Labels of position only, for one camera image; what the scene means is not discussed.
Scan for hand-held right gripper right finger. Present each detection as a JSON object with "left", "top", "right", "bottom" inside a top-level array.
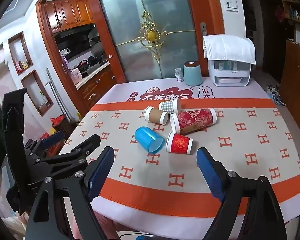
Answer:
[{"left": 196, "top": 147, "right": 288, "bottom": 240}]

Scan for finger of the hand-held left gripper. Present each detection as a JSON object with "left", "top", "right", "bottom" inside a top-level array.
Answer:
[
  {"left": 27, "top": 134, "right": 102, "bottom": 187},
  {"left": 25, "top": 129, "right": 66, "bottom": 159}
]

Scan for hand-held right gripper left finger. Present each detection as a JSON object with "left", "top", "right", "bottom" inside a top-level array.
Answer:
[{"left": 25, "top": 146, "right": 115, "bottom": 240}]

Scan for red paper cup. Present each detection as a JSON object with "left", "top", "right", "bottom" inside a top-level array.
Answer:
[{"left": 165, "top": 131, "right": 193, "bottom": 154}]

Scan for tall red patterned cup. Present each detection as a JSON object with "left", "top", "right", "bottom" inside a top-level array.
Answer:
[{"left": 169, "top": 108, "right": 217, "bottom": 135}]

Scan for blue plastic cup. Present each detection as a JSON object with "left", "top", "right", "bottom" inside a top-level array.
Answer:
[{"left": 134, "top": 126, "right": 165, "bottom": 154}]

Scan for brown paper cup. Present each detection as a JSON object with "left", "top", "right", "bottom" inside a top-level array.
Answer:
[{"left": 144, "top": 106, "right": 169, "bottom": 125}]

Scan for checked paper cup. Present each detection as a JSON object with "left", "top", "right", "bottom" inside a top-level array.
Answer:
[{"left": 159, "top": 98, "right": 182, "bottom": 113}]

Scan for red bag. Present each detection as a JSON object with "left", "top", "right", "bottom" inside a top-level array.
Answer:
[{"left": 51, "top": 114, "right": 68, "bottom": 128}]

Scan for orange and beige patterned blanket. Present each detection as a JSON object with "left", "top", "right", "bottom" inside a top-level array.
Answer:
[{"left": 57, "top": 97, "right": 300, "bottom": 217}]

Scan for pink rice cooker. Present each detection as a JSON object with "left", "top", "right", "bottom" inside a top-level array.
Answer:
[{"left": 69, "top": 67, "right": 82, "bottom": 85}]

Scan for wooden kitchen base cabinet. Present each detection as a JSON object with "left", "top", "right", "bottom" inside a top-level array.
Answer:
[{"left": 75, "top": 62, "right": 117, "bottom": 114}]

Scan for pink printed tablecloth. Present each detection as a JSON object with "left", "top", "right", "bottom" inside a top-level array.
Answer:
[{"left": 89, "top": 76, "right": 300, "bottom": 240}]

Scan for white countertop appliance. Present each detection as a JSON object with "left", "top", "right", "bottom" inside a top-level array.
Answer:
[{"left": 209, "top": 59, "right": 252, "bottom": 87}]

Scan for teal canister with wooden lid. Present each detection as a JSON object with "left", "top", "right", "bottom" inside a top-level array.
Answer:
[{"left": 183, "top": 61, "right": 203, "bottom": 87}]

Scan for pair of patterned shoes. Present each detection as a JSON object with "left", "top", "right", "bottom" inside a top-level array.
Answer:
[{"left": 266, "top": 84, "right": 286, "bottom": 107}]

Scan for black range hood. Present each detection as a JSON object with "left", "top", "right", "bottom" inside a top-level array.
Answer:
[{"left": 54, "top": 24, "right": 97, "bottom": 55}]

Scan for white quilted cloth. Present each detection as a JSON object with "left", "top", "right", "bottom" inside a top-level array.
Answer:
[{"left": 202, "top": 35, "right": 257, "bottom": 66}]

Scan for wooden sideboard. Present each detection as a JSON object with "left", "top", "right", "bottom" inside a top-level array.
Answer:
[{"left": 279, "top": 40, "right": 300, "bottom": 128}]

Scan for frosted glass sliding door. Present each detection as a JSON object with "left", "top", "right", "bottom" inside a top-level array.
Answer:
[{"left": 94, "top": 0, "right": 198, "bottom": 82}]

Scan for metal mop handle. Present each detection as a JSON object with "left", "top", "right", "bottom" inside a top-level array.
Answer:
[{"left": 46, "top": 67, "right": 68, "bottom": 123}]

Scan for wooden kitchen wall cabinets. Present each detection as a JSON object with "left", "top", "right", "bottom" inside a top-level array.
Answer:
[{"left": 44, "top": 0, "right": 93, "bottom": 32}]

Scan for white wall switch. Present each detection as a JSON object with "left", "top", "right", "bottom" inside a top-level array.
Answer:
[{"left": 225, "top": 0, "right": 239, "bottom": 12}]

